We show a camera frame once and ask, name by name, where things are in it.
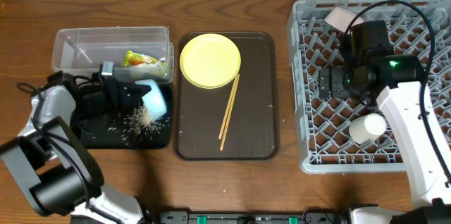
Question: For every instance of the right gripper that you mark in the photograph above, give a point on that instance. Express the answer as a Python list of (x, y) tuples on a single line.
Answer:
[(335, 83)]

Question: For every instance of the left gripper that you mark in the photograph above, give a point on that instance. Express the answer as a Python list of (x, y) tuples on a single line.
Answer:
[(115, 99)]

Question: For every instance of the light blue bowl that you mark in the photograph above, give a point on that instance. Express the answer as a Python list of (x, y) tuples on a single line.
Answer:
[(154, 106)]

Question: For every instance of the pile of white rice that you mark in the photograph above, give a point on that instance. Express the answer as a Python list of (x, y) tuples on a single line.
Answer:
[(141, 125)]

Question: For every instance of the green snack wrapper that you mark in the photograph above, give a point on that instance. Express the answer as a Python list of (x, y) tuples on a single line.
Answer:
[(135, 59)]

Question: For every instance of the white tissue wad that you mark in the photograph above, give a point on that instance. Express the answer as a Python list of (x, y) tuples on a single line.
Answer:
[(158, 70)]

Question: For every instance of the white green cup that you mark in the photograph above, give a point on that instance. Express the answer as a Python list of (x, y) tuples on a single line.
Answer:
[(367, 128)]

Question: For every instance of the pink white bowl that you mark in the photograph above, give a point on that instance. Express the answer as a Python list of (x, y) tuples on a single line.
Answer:
[(339, 18)]

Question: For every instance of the yellow plate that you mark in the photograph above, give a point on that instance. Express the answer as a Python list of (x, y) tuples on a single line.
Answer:
[(210, 61)]

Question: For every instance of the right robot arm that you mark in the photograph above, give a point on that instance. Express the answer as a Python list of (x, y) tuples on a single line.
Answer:
[(398, 84)]

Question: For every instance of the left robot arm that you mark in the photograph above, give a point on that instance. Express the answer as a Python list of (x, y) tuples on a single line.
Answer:
[(50, 164)]

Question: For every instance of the grey dishwasher rack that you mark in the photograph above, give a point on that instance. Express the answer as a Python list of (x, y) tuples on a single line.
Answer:
[(420, 27)]

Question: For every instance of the black plastic tray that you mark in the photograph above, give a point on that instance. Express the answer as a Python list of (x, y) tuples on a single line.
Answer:
[(107, 132)]

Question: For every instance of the clear plastic bin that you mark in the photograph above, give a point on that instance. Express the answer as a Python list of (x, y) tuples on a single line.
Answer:
[(81, 51)]

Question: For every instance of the wooden chopstick left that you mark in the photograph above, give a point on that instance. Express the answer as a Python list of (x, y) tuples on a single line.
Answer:
[(223, 125)]

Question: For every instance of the wooden chopstick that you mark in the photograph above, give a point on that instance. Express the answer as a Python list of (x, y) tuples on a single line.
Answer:
[(223, 125), (223, 139)]

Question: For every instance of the wooden chopstick right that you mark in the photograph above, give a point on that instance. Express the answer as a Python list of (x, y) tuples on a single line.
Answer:
[(223, 139)]

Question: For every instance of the brown plastic serving tray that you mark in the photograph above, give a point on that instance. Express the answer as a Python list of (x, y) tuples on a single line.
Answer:
[(252, 132)]

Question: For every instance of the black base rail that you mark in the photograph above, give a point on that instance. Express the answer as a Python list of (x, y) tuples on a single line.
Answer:
[(312, 216)]

